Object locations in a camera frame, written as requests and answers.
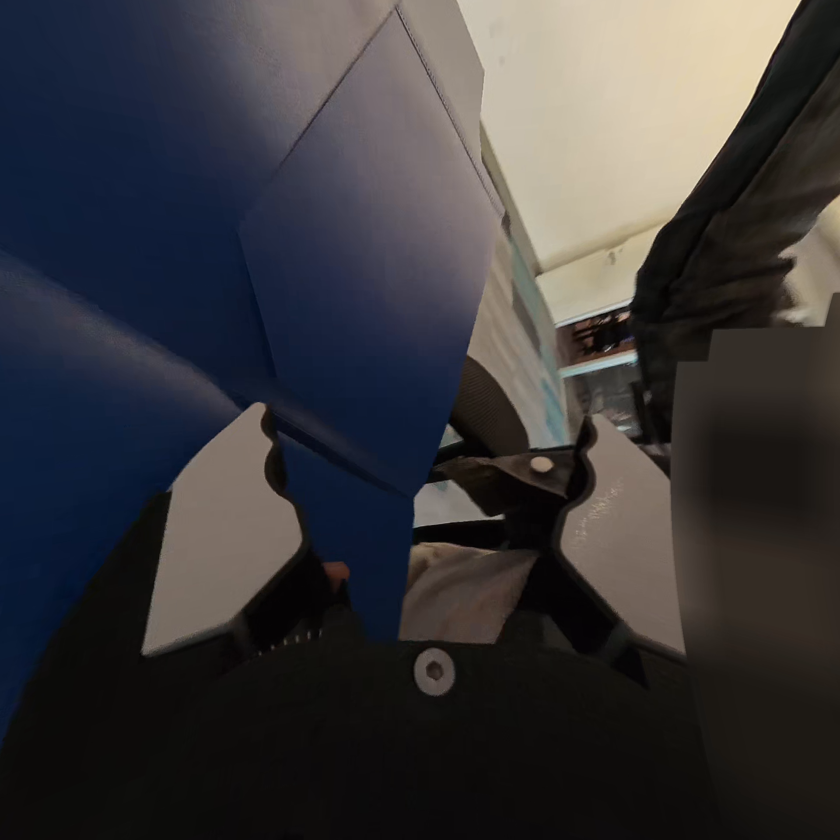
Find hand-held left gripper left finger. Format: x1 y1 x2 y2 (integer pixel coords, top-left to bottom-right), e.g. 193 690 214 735
140 402 307 658

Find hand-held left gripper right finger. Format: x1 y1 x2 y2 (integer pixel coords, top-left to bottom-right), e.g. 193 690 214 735
555 413 687 656

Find person's beige shirt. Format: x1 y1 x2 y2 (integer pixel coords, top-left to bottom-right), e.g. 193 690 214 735
399 543 540 645

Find black mesh office chair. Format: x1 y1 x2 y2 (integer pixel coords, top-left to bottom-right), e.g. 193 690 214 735
420 354 527 460

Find dark background shelf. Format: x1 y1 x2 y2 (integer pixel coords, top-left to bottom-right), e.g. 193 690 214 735
554 302 641 359

